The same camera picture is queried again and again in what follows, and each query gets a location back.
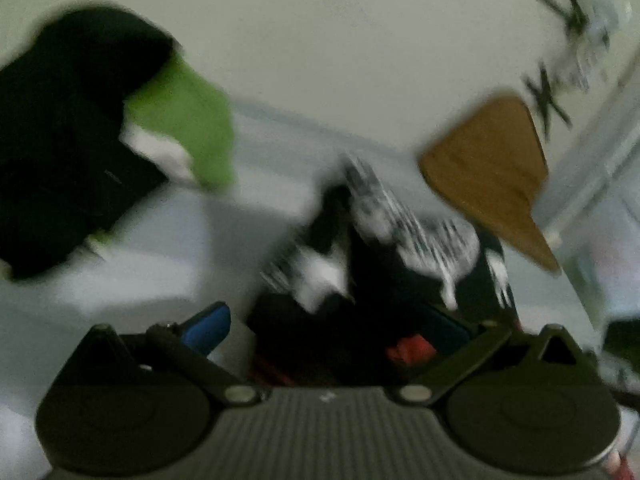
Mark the white cloth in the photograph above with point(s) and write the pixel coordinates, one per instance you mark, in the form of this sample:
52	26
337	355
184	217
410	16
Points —
160	152

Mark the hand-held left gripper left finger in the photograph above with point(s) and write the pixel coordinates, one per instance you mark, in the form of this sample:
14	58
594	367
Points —
207	329

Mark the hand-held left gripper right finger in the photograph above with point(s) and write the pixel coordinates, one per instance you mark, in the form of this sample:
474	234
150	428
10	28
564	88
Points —
446	329

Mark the black wall hanger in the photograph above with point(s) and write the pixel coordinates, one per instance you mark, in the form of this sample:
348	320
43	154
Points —
570	10
545	97

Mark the dark cloth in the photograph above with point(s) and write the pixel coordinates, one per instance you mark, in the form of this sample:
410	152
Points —
60	160

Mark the wooden chair seat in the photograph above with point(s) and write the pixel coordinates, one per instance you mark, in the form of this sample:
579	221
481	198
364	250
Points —
490	170

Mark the white door frame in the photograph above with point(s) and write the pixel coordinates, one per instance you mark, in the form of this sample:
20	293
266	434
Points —
590	170

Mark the black garment with white print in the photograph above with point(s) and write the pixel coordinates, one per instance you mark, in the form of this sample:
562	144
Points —
380	280

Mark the green cloth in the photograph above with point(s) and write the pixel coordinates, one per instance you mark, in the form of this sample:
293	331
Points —
200	125

